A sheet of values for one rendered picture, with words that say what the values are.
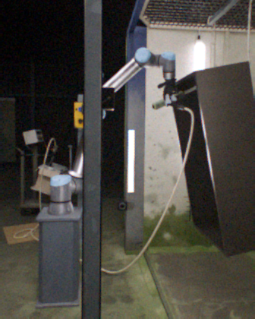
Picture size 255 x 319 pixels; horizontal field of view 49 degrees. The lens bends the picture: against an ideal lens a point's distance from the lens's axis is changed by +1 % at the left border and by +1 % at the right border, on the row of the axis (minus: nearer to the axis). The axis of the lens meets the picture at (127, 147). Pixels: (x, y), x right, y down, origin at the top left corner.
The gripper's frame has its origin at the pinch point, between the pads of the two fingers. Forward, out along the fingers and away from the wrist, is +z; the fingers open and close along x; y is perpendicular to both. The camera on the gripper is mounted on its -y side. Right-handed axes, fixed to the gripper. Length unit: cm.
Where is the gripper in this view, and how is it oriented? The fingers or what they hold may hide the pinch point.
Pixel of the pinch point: (168, 103)
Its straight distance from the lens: 212.6
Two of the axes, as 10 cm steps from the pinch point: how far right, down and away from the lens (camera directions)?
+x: 7.7, -4.1, 4.9
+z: 1.2, 8.4, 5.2
